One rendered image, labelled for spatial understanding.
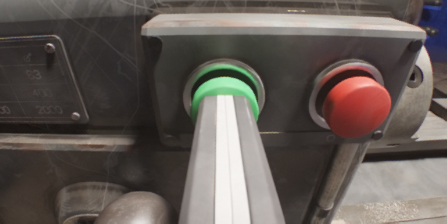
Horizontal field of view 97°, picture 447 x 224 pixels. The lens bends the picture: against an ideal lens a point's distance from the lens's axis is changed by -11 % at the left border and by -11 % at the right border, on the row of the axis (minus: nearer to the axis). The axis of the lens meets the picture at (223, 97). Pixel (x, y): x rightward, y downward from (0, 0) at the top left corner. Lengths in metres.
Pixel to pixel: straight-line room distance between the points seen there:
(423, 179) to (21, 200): 0.98
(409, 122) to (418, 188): 0.51
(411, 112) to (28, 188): 0.47
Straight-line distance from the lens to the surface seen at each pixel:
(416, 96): 0.43
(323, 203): 0.20
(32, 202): 0.25
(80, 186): 0.20
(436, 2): 4.30
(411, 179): 0.94
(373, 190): 0.83
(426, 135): 0.96
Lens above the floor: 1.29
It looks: 31 degrees down
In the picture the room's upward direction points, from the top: straight up
